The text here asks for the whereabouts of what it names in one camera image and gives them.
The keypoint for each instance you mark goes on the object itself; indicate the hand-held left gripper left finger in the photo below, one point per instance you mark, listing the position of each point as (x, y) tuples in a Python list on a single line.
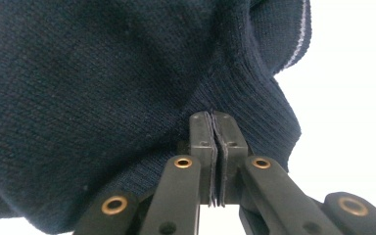
[(204, 147)]

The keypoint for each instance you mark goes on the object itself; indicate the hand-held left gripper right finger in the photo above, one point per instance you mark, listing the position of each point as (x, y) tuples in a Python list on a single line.
[(231, 150)]

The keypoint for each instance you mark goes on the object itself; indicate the navy knit vest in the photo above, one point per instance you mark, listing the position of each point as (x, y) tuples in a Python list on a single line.
[(94, 98)]

